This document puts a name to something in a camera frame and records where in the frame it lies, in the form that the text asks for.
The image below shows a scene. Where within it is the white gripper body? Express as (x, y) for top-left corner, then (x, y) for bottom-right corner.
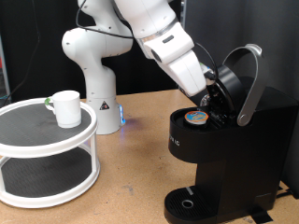
(158, 49), (207, 97)

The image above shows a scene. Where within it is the coffee pod orange blue lid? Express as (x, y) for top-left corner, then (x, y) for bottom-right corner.
(184, 110), (209, 126)

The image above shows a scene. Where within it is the silver Keurig lid handle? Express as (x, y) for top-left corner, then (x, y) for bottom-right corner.
(221, 43), (270, 128)

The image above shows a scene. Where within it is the black Keurig coffee machine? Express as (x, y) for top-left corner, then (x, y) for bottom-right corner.
(164, 63), (299, 224)

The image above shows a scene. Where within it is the black square lid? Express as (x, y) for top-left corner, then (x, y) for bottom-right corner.
(178, 0), (299, 200)

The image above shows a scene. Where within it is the white mug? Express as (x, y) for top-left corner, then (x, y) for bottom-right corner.
(44, 90), (83, 129)

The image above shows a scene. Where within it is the black curtain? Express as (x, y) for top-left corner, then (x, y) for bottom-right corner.
(0, 0), (182, 104)

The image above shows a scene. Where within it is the white two-tier turntable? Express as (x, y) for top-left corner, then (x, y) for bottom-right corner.
(0, 97), (101, 209)

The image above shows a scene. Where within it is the black tape strip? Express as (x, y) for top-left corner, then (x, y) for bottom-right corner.
(247, 206), (275, 224)

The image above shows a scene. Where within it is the grey metal frame post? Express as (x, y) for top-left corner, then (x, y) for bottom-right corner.
(0, 34), (12, 101)
(177, 0), (187, 90)

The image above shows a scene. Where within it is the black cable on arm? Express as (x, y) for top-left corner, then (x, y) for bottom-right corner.
(76, 0), (136, 41)

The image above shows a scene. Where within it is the black hanging cable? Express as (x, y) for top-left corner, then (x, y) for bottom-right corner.
(0, 0), (43, 106)

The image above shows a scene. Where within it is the black Keurig power cord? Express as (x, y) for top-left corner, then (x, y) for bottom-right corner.
(275, 186), (295, 200)

